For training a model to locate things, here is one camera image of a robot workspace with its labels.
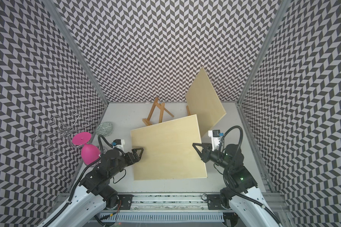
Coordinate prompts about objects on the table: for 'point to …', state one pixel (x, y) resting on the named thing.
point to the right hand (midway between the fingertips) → (194, 147)
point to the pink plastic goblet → (90, 153)
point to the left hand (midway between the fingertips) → (138, 153)
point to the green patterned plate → (105, 128)
